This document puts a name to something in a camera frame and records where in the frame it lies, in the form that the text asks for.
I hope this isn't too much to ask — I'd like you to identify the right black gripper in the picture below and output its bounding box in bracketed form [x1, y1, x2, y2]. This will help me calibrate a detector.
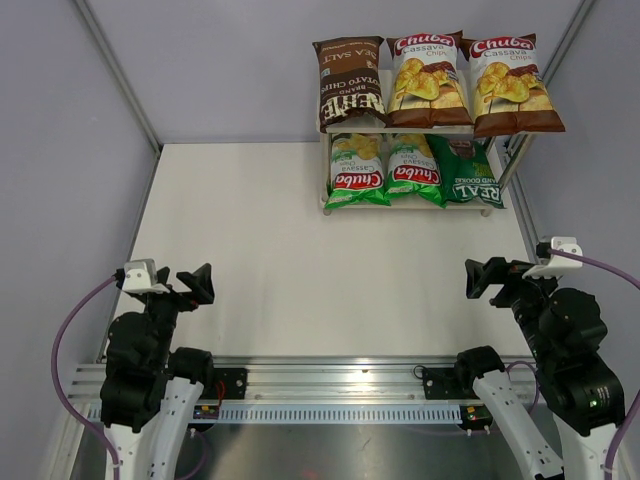
[465, 255, 563, 361]

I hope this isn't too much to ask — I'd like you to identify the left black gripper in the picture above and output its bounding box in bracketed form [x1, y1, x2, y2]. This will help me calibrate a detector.
[140, 262, 213, 367]

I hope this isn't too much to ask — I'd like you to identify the green Real chips bag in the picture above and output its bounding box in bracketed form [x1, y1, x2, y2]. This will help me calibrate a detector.
[426, 135, 504, 209]

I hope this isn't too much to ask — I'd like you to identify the green Chuba bag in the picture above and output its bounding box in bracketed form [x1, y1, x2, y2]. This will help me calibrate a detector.
[385, 133, 446, 207]
[324, 133, 391, 210]

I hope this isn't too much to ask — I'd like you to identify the brown Chuba bag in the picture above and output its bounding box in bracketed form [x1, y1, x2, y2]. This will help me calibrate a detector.
[386, 30, 472, 129]
[460, 33, 565, 138]

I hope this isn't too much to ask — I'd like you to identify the brown Kettle sea salt bag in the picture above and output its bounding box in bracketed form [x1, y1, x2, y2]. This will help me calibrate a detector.
[313, 36, 391, 133]

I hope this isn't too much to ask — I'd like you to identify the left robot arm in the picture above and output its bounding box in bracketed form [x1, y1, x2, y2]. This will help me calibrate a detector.
[100, 259, 216, 479]

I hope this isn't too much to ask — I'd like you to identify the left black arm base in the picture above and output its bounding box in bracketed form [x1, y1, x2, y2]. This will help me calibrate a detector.
[214, 367, 248, 400]

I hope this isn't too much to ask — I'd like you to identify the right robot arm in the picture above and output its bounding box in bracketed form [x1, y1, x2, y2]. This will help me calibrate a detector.
[453, 257, 639, 479]

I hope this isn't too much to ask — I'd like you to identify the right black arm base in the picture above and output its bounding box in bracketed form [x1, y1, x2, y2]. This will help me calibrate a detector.
[420, 367, 464, 400]

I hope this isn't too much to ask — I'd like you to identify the white two-tier shelf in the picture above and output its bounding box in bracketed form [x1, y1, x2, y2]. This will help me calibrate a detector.
[316, 68, 532, 220]

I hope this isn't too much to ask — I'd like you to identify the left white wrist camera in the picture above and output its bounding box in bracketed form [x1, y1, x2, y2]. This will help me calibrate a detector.
[116, 258, 169, 295]

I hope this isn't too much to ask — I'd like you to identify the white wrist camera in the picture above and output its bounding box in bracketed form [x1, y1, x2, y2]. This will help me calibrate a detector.
[523, 236, 583, 279]
[116, 258, 169, 295]

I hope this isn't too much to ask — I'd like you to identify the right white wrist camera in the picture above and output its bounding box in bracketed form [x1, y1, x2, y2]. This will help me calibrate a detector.
[523, 236, 583, 279]

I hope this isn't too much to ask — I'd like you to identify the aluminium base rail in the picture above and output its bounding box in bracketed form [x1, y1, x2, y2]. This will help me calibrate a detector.
[69, 355, 551, 426]

